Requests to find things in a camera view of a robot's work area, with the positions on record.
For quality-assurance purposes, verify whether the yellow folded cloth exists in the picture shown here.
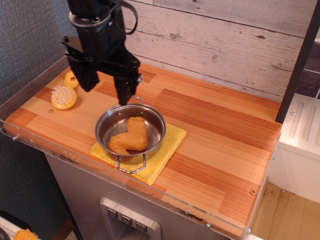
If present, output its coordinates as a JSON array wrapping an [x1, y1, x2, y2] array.
[[90, 123, 187, 186]]

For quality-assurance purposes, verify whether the yellow scrub brush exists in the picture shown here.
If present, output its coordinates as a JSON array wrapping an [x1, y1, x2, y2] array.
[[51, 71, 79, 110]]

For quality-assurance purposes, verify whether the grey toy fridge cabinet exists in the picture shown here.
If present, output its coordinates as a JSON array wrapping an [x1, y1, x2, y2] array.
[[46, 153, 256, 240]]

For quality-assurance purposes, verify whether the silver dispenser panel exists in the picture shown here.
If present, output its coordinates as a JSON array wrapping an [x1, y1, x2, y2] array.
[[100, 196, 162, 240]]

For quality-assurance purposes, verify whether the white toy appliance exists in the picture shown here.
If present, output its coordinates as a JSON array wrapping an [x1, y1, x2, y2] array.
[[267, 94, 320, 203]]

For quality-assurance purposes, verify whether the dark vertical post right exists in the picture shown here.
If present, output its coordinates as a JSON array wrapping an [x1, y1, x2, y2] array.
[[275, 0, 320, 124]]

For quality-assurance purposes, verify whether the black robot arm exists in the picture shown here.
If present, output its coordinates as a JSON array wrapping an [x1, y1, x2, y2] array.
[[61, 0, 143, 106]]

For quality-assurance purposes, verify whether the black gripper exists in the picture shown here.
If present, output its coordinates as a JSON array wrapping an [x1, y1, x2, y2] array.
[[62, 9, 141, 105]]

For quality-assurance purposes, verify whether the orange toy chicken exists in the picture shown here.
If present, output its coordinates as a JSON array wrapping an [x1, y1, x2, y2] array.
[[108, 116, 149, 155]]

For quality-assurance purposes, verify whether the stainless steel pot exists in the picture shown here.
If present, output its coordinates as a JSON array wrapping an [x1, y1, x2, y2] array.
[[95, 96, 167, 175]]

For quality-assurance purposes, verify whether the orange toy piece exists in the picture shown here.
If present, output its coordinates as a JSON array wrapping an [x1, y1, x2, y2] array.
[[13, 229, 39, 240]]

